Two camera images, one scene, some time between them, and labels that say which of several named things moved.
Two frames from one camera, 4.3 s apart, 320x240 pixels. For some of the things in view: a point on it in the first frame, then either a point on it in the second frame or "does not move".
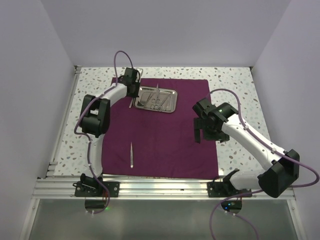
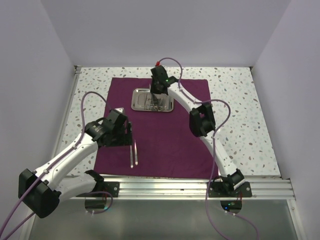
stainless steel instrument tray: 156,99 does not move
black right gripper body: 215,134 → 154,88
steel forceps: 131,103 → 136,153
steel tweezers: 131,156 does not move
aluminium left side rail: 68,101 does not move
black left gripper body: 136,88 → 121,138
